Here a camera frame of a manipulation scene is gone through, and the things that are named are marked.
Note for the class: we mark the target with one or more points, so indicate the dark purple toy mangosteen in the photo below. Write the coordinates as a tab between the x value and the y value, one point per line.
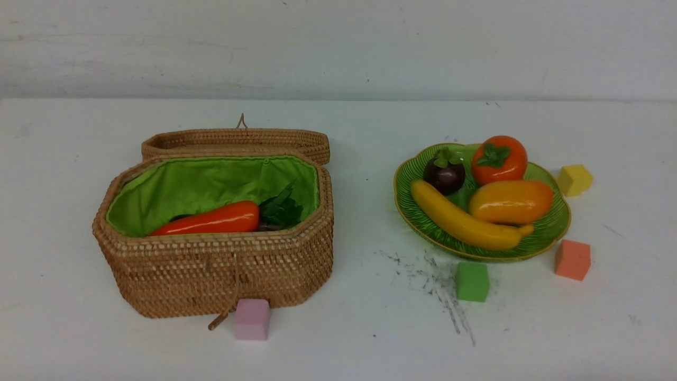
445	171

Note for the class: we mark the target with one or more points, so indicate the yellow toy banana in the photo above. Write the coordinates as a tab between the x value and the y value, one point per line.
462	225

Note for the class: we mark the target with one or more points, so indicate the orange toy persimmon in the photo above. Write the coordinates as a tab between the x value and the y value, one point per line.
500	158

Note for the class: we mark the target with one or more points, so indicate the orange yellow toy mango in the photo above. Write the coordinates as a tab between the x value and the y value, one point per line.
512	202

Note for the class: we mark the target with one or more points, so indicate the purple toy eggplant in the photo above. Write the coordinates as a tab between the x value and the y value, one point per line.
179	217

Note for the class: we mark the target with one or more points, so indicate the woven rattan basket lid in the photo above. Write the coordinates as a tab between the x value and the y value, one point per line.
314	145

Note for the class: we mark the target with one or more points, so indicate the pink foam cube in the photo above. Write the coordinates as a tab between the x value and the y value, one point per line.
251	322

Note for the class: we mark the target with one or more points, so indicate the green foam cube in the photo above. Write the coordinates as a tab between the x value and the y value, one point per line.
472	281

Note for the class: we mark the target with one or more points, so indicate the woven rattan basket green lining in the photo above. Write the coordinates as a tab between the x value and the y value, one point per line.
184	275

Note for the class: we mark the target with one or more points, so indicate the green ribbed glass plate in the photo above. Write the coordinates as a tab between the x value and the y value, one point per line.
548	230

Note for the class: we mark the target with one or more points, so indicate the yellow foam cube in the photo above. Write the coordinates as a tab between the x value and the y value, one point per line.
574	180

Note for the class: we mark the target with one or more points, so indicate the orange foam cube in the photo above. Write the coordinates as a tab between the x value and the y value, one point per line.
572	260

